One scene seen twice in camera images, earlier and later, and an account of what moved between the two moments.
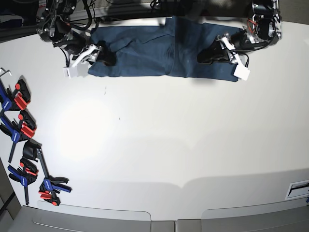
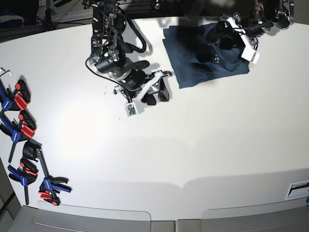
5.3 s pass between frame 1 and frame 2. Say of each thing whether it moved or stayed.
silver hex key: stayed
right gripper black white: moved
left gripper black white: moved
